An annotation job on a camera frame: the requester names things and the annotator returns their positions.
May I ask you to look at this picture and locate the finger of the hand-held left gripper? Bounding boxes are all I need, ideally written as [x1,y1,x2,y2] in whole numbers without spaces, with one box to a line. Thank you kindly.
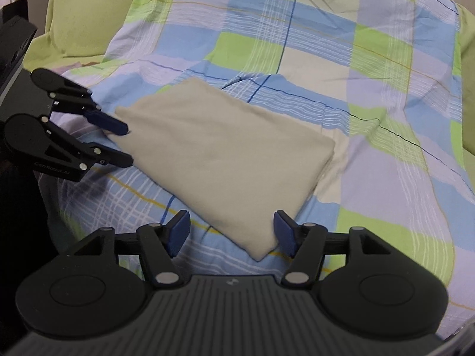
[51,77,129,136]
[45,119,134,183]

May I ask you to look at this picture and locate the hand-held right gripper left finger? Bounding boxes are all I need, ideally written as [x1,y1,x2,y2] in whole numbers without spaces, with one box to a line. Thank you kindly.
[65,209,191,290]

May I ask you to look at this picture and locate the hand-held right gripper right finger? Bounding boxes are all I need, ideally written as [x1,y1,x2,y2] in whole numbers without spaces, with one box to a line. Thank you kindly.
[273,210,403,290]

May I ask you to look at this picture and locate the beige shirt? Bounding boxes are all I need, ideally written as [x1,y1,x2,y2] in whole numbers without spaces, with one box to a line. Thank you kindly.
[107,78,337,262]

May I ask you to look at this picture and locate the green sofa cover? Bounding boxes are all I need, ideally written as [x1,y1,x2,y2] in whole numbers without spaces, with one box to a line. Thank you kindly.
[23,0,149,68]

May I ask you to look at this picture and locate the plaid bed sheet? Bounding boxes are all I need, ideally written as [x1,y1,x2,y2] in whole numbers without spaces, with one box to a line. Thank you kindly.
[37,0,475,342]

